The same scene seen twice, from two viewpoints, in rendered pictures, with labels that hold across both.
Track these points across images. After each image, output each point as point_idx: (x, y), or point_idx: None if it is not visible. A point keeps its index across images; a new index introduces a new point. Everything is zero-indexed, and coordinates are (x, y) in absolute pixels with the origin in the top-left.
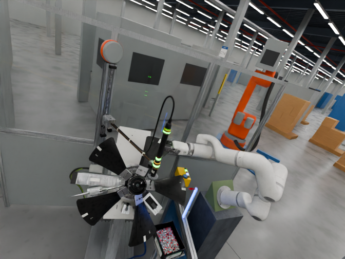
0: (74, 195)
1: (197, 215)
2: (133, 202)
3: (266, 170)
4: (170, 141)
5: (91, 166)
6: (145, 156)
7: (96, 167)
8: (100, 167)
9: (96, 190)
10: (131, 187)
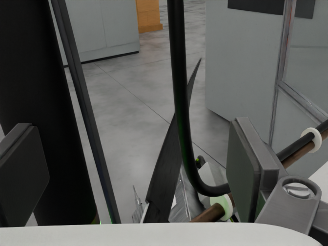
0: (134, 192)
1: None
2: None
3: None
4: (268, 205)
5: (204, 164)
6: (191, 220)
7: (205, 176)
8: (209, 184)
9: (140, 216)
10: None
